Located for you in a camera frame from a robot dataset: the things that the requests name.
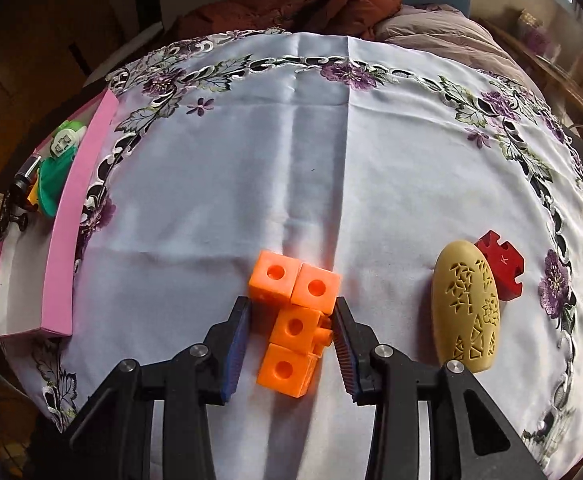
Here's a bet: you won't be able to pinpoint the pink pillow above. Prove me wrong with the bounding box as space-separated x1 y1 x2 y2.
374 4 537 91

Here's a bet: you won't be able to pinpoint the orange linked cube blocks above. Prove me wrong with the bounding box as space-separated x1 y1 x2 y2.
248 250 343 399

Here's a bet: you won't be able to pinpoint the green and white plug adapter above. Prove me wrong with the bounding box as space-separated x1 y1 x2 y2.
46 121 88 161

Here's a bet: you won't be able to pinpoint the red puzzle-shaped block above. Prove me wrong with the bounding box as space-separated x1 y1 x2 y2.
474 230 526 303

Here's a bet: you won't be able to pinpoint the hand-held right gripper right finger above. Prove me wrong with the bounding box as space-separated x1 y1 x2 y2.
334 296 547 480

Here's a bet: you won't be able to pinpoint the white floral embroidered tablecloth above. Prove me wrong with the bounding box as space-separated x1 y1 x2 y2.
31 27 583 480

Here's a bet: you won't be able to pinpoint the beige perforated oval case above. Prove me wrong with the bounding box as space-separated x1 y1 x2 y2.
431 240 502 375

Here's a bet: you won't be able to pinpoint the brown quilted jacket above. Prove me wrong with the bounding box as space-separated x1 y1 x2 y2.
171 0 406 41

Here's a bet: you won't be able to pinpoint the dark brown studded disc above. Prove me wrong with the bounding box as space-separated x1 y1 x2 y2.
0 191 31 241

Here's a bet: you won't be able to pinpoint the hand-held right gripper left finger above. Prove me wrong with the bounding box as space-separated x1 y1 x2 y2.
68 296 252 480

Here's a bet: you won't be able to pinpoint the pink and white box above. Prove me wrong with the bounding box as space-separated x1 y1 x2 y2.
0 89 121 338

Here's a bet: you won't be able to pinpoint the green plastic spool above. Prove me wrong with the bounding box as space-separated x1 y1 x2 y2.
36 156 76 218

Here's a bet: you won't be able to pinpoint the grey and black cylinder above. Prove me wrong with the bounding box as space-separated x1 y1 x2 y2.
12 156 42 200

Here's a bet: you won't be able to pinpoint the purple box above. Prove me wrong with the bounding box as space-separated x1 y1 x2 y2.
516 9 562 58

